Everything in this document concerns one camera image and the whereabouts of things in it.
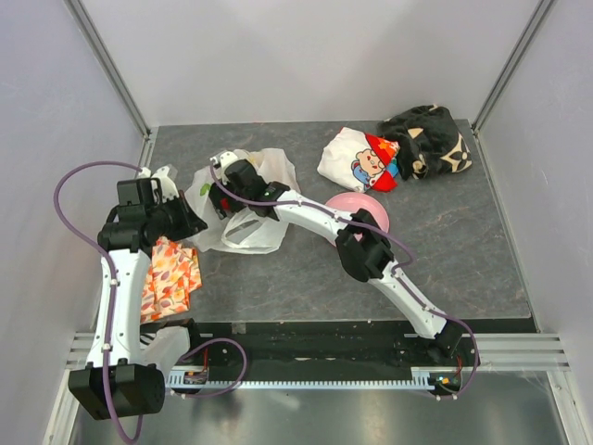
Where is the right aluminium frame post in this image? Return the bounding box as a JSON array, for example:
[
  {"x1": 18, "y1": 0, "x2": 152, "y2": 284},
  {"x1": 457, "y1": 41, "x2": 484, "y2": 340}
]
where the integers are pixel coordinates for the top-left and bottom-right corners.
[{"x1": 472, "y1": 0, "x2": 557, "y2": 135}]

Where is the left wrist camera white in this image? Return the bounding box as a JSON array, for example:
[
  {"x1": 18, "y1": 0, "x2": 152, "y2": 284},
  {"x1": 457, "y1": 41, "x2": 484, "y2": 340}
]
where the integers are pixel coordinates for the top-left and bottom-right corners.
[{"x1": 137, "y1": 164, "x2": 180, "y2": 204}]

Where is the purple cable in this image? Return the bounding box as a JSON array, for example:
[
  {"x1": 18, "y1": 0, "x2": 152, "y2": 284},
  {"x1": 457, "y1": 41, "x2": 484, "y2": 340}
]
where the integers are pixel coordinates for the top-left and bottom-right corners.
[
  {"x1": 52, "y1": 159, "x2": 251, "y2": 445},
  {"x1": 208, "y1": 155, "x2": 483, "y2": 402}
]

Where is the orange floral cloth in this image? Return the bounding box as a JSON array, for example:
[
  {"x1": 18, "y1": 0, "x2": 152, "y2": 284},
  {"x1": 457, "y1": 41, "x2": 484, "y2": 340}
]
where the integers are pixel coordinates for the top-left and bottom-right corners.
[{"x1": 140, "y1": 236, "x2": 202, "y2": 324}]

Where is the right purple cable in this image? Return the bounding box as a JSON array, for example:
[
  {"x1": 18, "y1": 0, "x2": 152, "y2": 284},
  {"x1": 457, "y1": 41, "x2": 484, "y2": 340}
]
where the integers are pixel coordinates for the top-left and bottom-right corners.
[{"x1": 208, "y1": 155, "x2": 483, "y2": 402}]

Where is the grey slotted cable duct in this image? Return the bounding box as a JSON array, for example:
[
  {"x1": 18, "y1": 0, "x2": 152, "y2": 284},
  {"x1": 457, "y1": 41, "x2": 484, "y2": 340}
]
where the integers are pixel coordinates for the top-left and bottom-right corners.
[{"x1": 165, "y1": 367, "x2": 435, "y2": 392}]

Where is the left aluminium frame post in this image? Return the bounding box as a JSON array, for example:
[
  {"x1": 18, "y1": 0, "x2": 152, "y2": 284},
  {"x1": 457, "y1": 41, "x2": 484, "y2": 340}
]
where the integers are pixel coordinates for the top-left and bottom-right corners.
[{"x1": 62, "y1": 0, "x2": 155, "y2": 140}]

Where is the black beige patterned cloth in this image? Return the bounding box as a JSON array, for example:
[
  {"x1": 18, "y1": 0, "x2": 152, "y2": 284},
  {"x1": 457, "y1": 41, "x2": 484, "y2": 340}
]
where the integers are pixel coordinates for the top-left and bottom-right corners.
[{"x1": 377, "y1": 105, "x2": 473, "y2": 180}]

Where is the aluminium frame post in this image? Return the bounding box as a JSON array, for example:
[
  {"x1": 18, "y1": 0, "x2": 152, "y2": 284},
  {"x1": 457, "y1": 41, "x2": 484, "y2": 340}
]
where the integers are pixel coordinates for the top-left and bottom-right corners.
[
  {"x1": 472, "y1": 0, "x2": 557, "y2": 135},
  {"x1": 62, "y1": 0, "x2": 155, "y2": 140}
]

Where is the white cartoon print cloth bag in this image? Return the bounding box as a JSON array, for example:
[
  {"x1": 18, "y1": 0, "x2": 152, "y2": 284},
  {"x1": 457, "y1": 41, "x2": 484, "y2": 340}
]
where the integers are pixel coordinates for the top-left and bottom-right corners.
[{"x1": 317, "y1": 127, "x2": 400, "y2": 193}]

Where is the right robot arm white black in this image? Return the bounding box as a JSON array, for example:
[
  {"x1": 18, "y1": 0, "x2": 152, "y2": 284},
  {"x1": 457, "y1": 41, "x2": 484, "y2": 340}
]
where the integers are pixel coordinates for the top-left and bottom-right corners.
[{"x1": 210, "y1": 151, "x2": 464, "y2": 365}]

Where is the pink plate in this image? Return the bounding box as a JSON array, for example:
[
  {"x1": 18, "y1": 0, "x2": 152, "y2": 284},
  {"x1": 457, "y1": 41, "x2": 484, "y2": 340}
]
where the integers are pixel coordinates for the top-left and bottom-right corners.
[{"x1": 325, "y1": 192, "x2": 390, "y2": 232}]

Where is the white plastic bag fruit print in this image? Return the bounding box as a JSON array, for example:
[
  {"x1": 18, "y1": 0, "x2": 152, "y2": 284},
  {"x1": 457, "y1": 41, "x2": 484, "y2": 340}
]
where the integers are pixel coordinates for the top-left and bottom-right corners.
[{"x1": 184, "y1": 148, "x2": 300, "y2": 255}]

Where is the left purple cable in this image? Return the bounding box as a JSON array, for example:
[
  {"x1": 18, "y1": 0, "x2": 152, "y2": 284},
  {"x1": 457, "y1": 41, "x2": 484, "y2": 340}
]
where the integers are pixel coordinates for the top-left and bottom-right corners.
[{"x1": 52, "y1": 159, "x2": 251, "y2": 445}]

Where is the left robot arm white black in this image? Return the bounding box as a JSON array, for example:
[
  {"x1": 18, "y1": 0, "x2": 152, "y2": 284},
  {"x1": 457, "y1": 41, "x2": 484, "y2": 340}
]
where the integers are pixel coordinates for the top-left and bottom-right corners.
[{"x1": 69, "y1": 172, "x2": 208, "y2": 420}]

